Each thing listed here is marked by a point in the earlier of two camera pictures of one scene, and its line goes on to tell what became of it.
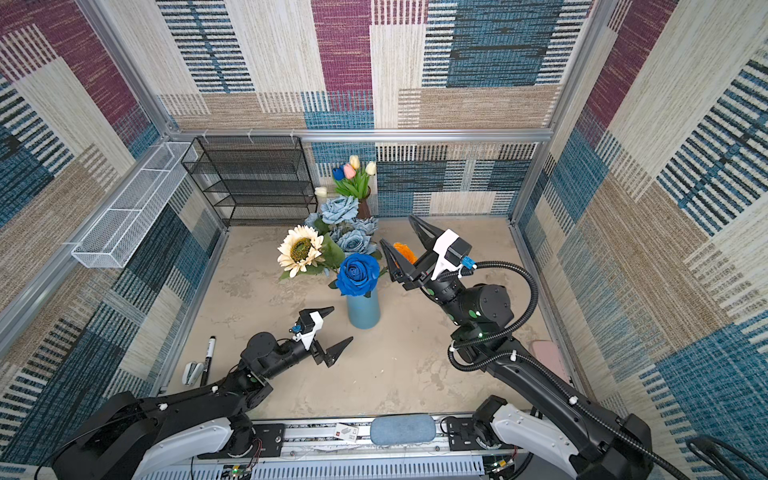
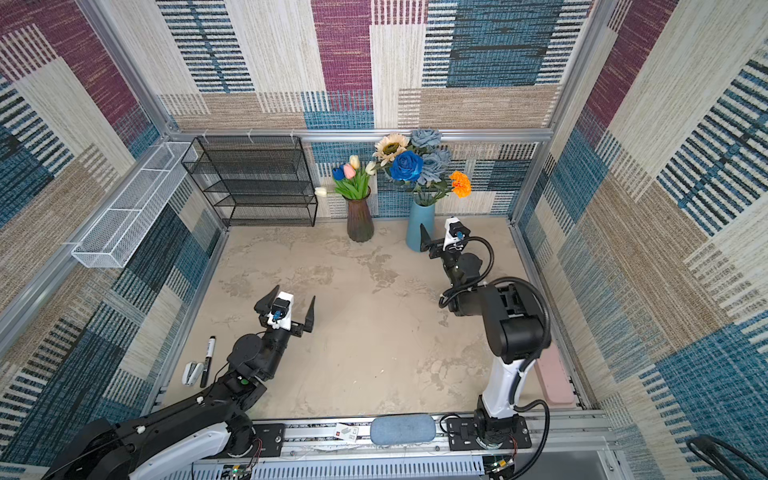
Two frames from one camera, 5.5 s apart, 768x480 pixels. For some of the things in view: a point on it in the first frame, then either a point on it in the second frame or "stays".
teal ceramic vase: x=364 y=312 -> x=425 y=215
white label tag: x=346 y=432 stays
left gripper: x=330 y=355 -> x=304 y=327
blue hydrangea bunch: x=336 y=217 -> x=431 y=188
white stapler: x=191 y=372 stays
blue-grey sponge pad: x=402 y=429 stays
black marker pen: x=207 y=361 stays
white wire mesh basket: x=116 y=236 stays
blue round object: x=358 y=274 -> x=406 y=166
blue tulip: x=339 y=172 stays
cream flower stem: x=304 y=250 -> x=388 y=146
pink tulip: x=349 y=171 stays
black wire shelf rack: x=255 y=181 stays
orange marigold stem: x=404 y=249 -> x=460 y=185
